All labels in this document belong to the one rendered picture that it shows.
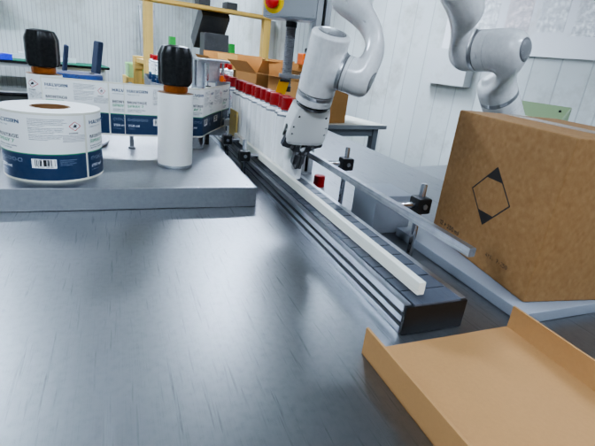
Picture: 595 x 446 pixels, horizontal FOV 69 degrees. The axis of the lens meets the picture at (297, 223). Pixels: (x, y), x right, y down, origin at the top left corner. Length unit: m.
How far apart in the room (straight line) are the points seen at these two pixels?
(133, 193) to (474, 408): 0.77
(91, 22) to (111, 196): 8.64
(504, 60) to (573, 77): 2.51
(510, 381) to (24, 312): 0.63
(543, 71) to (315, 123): 3.13
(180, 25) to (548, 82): 7.62
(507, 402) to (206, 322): 0.39
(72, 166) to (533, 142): 0.89
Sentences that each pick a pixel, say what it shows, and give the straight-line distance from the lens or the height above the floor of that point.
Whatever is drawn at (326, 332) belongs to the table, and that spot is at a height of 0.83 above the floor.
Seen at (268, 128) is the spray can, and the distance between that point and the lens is 1.25.
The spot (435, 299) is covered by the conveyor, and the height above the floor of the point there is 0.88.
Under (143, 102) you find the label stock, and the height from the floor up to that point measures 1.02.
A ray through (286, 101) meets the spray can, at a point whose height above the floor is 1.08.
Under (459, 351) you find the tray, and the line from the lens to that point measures 0.65.
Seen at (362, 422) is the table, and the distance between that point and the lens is 0.51.
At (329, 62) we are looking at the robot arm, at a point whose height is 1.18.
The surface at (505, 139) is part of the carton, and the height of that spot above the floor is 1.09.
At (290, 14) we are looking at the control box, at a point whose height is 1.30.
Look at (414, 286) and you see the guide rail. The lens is 0.63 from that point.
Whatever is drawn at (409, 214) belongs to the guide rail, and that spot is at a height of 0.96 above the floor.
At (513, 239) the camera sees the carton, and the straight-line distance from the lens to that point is 0.81.
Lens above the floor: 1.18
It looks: 21 degrees down
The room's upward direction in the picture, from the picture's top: 7 degrees clockwise
